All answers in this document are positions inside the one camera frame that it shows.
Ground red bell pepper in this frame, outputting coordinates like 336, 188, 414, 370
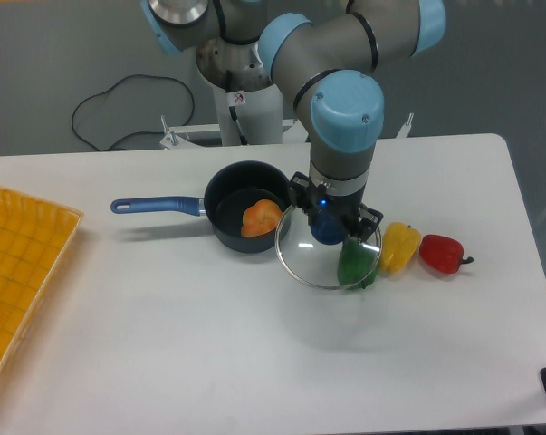
419, 235, 474, 275

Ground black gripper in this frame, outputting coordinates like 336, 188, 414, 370
288, 172, 383, 242

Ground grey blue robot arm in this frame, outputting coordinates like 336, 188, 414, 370
141, 1, 446, 245

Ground orange bell pepper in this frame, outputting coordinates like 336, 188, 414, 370
241, 199, 283, 237

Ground black floor cable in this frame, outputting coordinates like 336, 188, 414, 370
71, 74, 196, 152

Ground dark blue saucepan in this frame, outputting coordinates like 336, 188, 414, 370
110, 160, 290, 254

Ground glass pot lid blue knob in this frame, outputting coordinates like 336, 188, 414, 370
274, 206, 382, 291

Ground white base frame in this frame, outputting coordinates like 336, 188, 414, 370
158, 111, 415, 150

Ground green bell pepper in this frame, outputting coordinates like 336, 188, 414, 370
337, 238, 378, 291

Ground yellow bell pepper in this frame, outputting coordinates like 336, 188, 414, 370
379, 222, 421, 274

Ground yellow woven basket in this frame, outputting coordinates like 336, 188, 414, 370
0, 186, 83, 373

